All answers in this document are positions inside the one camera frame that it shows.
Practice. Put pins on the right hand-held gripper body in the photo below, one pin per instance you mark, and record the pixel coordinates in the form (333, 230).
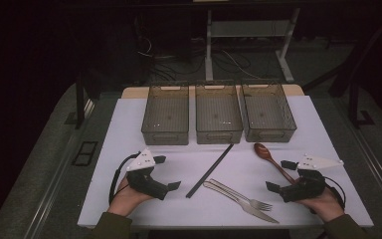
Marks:
(303, 189)

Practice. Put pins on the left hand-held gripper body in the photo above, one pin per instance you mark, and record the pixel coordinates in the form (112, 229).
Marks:
(146, 184)

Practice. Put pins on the brown wooden spoon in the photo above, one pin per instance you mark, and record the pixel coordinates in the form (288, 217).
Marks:
(262, 151)

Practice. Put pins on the silver metal fork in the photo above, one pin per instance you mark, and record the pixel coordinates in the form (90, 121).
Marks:
(235, 194)

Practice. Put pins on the smoky clear plastic bin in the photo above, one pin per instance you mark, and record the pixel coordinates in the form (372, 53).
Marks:
(267, 114)
(218, 114)
(165, 116)

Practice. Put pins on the person's left hand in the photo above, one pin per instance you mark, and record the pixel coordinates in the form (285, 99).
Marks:
(126, 199)

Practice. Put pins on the person's right hand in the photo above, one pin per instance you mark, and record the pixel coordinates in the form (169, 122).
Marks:
(325, 204)

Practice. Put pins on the white metal desk frame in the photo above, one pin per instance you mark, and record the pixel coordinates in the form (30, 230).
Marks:
(248, 28)

